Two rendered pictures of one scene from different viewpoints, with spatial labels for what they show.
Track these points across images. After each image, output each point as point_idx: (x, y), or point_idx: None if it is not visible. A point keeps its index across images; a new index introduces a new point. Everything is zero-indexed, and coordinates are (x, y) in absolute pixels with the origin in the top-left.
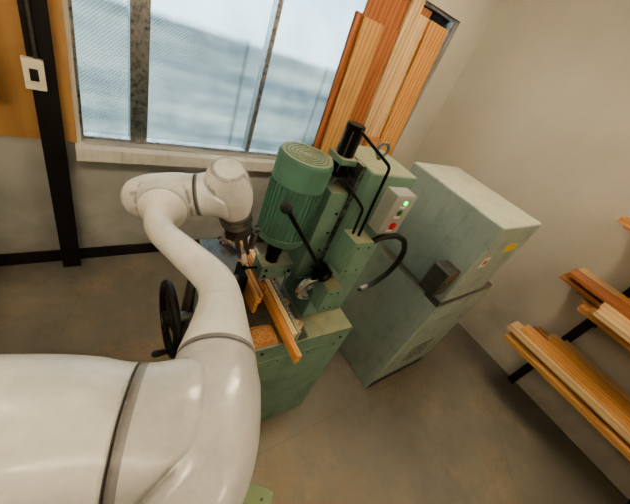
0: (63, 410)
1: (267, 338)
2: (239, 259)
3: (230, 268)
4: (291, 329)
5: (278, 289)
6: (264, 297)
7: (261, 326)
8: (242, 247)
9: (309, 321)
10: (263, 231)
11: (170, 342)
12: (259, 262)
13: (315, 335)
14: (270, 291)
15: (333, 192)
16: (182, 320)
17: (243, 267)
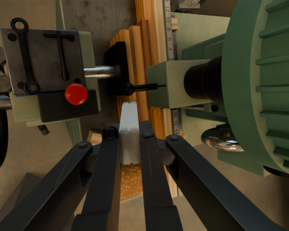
0: None
1: (133, 194)
2: (127, 2)
3: (104, 24)
4: (171, 190)
5: (176, 111)
6: (149, 112)
7: (129, 173)
8: (134, 137)
9: (192, 124)
10: (267, 117)
11: (1, 112)
12: (167, 90)
13: (191, 145)
14: (162, 111)
15: None
16: (6, 109)
17: (125, 92)
